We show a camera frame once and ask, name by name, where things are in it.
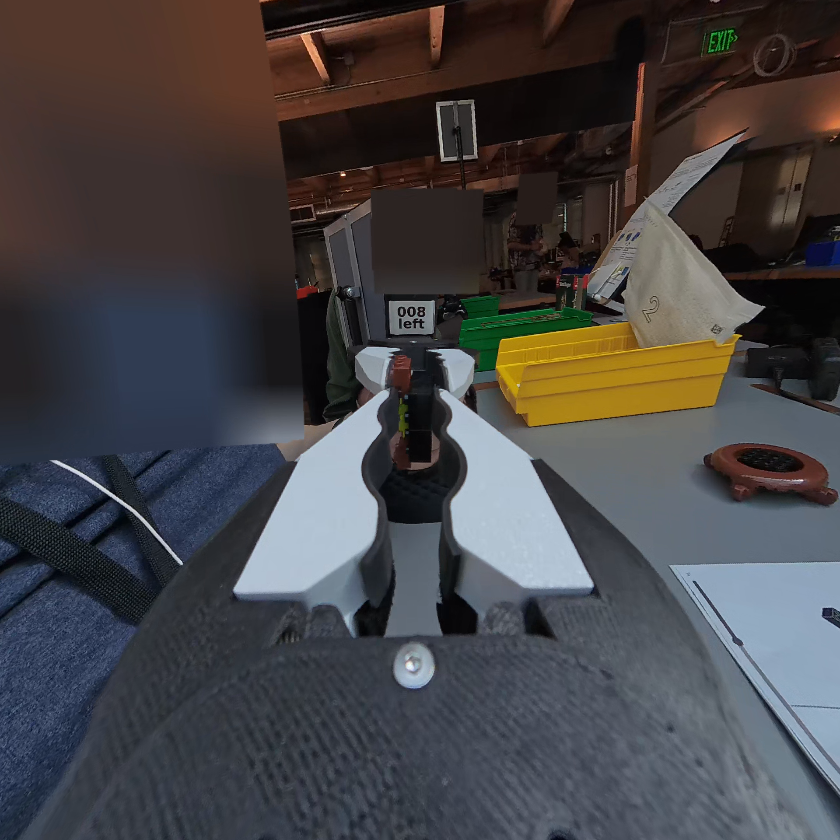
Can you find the grey metal cabinet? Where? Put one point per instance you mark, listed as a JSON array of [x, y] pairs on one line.
[[344, 262]]

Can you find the blue plastic bin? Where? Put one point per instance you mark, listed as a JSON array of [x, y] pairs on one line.
[[823, 254]]

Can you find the black power adapter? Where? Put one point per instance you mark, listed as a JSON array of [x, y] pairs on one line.
[[778, 363]]

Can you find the brick building instruction booklet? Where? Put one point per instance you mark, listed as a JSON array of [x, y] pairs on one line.
[[774, 643]]

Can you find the thin wooden stick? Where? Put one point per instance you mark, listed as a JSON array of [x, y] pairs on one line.
[[797, 398]]

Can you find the dark green and red box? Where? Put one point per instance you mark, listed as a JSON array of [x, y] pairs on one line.
[[572, 292]]

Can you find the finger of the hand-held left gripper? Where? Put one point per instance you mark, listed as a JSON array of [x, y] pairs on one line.
[[373, 367], [456, 374]]

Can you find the small green plastic bin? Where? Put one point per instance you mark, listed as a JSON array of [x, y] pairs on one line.
[[482, 305]]

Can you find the black upright device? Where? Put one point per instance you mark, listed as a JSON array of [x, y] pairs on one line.
[[825, 367]]

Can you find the green exit sign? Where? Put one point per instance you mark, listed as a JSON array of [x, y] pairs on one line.
[[720, 43]]

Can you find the yellow plastic bin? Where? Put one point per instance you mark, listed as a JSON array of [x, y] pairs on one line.
[[610, 387]]

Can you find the large green plastic bin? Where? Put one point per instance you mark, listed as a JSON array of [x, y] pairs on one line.
[[525, 328]]

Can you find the white paper bag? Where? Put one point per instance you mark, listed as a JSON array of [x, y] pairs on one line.
[[676, 289]]

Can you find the brown black green brick assembly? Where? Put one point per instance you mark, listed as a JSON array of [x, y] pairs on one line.
[[417, 420]]

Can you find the round brown brick base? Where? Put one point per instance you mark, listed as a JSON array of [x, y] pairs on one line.
[[768, 472]]

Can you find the LED panel light with stand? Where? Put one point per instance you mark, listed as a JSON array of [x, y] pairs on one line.
[[456, 128]]

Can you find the person's left hand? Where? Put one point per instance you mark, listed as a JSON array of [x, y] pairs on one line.
[[365, 396]]

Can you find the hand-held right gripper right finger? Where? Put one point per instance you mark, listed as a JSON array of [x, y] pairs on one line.
[[518, 525]]

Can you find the printed paper sheet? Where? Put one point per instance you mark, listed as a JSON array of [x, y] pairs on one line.
[[689, 170]]

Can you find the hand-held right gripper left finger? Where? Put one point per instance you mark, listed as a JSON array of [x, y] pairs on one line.
[[308, 525]]

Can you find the black quilted armrest pad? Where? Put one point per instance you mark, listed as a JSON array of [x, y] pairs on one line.
[[417, 499]]

